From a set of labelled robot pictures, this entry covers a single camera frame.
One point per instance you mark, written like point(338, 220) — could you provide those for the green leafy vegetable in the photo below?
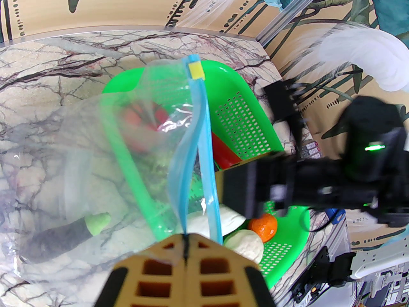
point(198, 187)

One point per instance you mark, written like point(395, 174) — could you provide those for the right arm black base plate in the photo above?
point(311, 277)

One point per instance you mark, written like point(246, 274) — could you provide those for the long red chili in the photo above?
point(225, 152)

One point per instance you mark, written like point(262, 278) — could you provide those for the clear zip-top bag blue zipper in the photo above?
point(80, 145)

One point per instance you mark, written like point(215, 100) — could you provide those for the green plastic basket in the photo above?
point(243, 107)

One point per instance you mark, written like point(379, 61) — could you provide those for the blue box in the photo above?
point(335, 215)

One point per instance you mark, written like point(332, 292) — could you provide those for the orange tangerine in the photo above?
point(262, 227)

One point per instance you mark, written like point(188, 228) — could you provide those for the aluminium frame post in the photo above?
point(294, 8)

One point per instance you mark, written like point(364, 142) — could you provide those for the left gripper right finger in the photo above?
point(220, 273)

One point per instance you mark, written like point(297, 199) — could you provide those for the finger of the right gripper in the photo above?
point(252, 187)

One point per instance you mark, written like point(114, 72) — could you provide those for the dark eggplant green stem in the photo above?
point(57, 240)

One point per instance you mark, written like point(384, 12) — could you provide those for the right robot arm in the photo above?
point(380, 257)

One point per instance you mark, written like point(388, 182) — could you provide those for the calculator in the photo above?
point(310, 149)

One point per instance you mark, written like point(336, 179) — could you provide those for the green pepper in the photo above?
point(161, 177)

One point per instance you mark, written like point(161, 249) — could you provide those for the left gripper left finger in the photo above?
point(153, 273)

